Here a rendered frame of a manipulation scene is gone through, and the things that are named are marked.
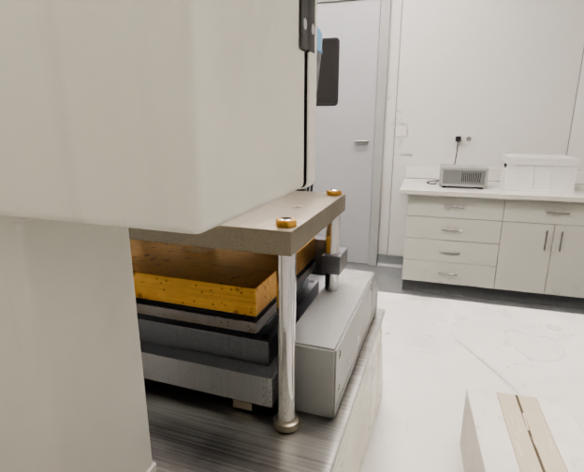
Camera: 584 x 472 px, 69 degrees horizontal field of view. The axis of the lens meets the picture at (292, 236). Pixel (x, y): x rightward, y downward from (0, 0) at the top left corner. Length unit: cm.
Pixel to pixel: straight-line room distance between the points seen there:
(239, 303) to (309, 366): 9
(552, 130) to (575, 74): 38
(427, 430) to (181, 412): 40
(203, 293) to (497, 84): 330
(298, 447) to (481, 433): 26
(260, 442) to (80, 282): 21
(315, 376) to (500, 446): 26
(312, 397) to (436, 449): 31
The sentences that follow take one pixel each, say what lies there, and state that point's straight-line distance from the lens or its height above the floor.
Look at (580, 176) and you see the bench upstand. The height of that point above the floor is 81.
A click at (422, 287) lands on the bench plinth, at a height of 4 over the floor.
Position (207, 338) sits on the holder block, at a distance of 43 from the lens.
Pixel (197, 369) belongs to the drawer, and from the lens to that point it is 43.
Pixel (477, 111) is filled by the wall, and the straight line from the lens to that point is 354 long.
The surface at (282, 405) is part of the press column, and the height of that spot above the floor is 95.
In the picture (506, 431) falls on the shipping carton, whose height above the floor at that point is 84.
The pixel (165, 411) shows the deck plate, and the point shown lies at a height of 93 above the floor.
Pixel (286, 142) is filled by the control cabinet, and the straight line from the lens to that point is 21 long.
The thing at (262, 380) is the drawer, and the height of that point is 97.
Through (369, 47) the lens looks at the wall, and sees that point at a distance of 358.
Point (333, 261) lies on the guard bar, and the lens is 48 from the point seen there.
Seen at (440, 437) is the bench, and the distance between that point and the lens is 71.
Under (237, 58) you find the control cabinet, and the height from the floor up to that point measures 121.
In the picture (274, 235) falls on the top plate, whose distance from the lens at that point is 32.
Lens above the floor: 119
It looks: 15 degrees down
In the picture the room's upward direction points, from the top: straight up
